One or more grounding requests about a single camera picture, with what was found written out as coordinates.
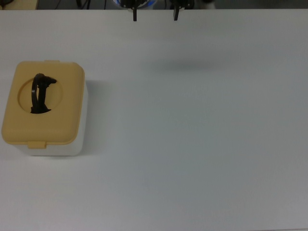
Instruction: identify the tan plastic case lid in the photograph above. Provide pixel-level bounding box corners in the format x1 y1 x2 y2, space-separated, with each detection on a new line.
1 59 85 150

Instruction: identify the cream plastic tool case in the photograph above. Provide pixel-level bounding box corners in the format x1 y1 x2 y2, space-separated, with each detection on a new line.
13 78 89 157

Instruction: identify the wooden desk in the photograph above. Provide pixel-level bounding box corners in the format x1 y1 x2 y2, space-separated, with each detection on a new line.
0 0 39 10

